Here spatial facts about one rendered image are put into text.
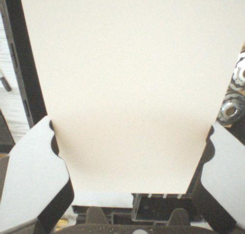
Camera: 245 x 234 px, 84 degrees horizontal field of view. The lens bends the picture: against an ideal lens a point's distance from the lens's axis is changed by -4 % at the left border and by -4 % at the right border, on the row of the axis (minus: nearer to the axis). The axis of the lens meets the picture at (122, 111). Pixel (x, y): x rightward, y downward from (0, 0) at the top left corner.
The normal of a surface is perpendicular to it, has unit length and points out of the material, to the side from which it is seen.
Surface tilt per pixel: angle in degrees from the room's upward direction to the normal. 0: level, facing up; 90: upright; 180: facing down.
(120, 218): 90
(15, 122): 0
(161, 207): 90
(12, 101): 0
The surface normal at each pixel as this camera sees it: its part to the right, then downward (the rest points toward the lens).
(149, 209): 0.08, -0.88
